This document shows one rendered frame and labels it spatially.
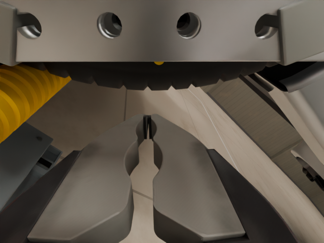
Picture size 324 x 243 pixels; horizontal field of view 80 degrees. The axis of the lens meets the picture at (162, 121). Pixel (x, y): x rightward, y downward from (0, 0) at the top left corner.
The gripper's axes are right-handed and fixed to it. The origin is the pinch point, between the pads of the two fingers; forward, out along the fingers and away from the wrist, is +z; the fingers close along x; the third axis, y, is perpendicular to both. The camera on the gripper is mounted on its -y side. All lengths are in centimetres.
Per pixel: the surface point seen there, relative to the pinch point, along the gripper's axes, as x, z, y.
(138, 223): -9, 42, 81
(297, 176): 741, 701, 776
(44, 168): -32, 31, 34
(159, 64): 0.8, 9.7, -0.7
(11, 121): -12.5, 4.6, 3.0
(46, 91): -12.4, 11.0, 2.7
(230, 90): 251, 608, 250
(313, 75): 23.3, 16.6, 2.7
